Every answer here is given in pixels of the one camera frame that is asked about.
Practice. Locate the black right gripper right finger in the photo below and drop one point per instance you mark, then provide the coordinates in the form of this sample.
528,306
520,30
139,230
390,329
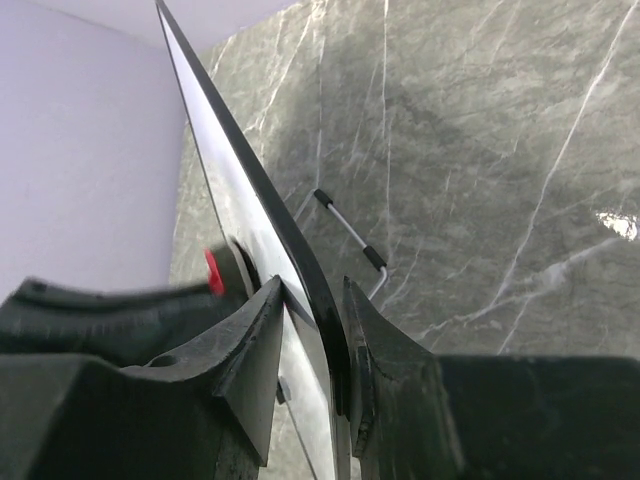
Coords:
417,415

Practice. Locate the white whiteboard with black frame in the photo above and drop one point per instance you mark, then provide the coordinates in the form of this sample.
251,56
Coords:
314,364

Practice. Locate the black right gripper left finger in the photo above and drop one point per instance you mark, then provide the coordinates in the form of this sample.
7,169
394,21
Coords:
202,410

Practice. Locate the red whiteboard eraser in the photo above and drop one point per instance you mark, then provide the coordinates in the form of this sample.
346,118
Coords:
215,280

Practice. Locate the wire whiteboard easel stand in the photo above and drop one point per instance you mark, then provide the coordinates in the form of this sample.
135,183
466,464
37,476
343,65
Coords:
371,254

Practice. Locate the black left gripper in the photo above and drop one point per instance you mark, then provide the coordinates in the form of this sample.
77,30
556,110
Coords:
123,328

